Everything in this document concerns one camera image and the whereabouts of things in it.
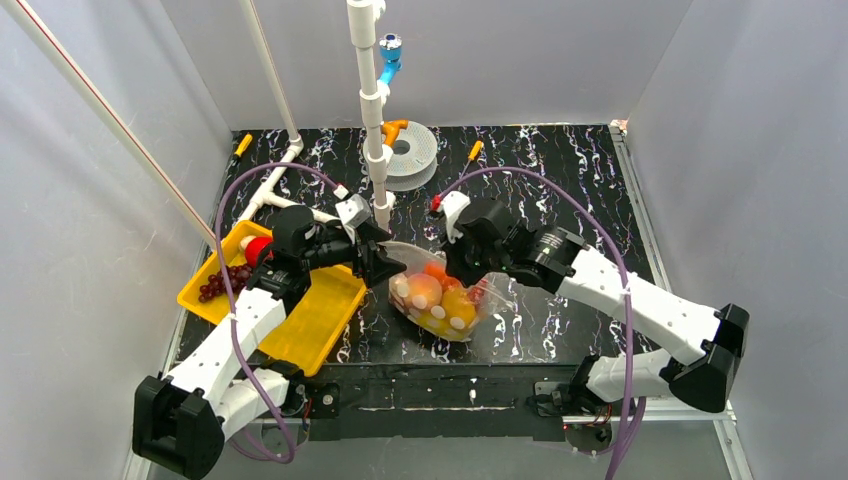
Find clear polka dot zip bag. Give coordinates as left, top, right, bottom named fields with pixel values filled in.
left=385, top=241, right=515, bottom=342

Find orange toy pumpkin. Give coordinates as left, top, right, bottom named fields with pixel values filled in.
left=423, top=262, right=461, bottom=290

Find toy orange fruit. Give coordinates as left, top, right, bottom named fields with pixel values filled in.
left=441, top=287, right=477, bottom=330

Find toy peach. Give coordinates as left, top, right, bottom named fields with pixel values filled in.
left=404, top=273, right=443, bottom=311

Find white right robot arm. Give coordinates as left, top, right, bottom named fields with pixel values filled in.
left=433, top=191, right=750, bottom=413

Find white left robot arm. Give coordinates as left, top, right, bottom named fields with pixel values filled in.
left=132, top=198, right=405, bottom=479

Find red toy apple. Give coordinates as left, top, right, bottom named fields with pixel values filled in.
left=239, top=236, right=273, bottom=268

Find purple toy grapes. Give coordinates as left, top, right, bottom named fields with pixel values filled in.
left=198, top=264, right=253, bottom=303

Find grey filament spool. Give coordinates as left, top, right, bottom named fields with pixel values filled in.
left=385, top=119, right=439, bottom=193

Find yellow screwdriver right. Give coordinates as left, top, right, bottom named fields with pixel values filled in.
left=458, top=140, right=484, bottom=179

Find yellow plastic tray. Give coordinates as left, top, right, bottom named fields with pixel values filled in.
left=169, top=221, right=366, bottom=387

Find white pvc pipe stand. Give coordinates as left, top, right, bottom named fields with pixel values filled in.
left=239, top=1, right=392, bottom=229

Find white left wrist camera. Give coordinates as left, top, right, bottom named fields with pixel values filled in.
left=335, top=194, right=372, bottom=230

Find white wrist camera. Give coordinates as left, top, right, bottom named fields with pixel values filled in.
left=335, top=194, right=372, bottom=230
left=436, top=190, right=471, bottom=244

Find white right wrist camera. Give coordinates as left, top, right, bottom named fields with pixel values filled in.
left=436, top=190, right=471, bottom=244

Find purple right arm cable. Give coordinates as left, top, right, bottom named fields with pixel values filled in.
left=430, top=166, right=647, bottom=480

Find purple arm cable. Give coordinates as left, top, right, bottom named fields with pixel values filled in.
left=430, top=166, right=647, bottom=480
left=213, top=161, right=349, bottom=465

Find orange clamp handle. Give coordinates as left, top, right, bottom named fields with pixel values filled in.
left=381, top=119, right=409, bottom=148

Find blue overhead camera mount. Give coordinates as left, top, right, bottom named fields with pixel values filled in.
left=378, top=33, right=403, bottom=86

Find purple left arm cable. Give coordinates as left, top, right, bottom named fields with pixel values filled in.
left=213, top=161, right=349, bottom=465

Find aluminium frame rail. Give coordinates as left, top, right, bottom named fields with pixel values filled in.
left=122, top=122, right=757, bottom=480

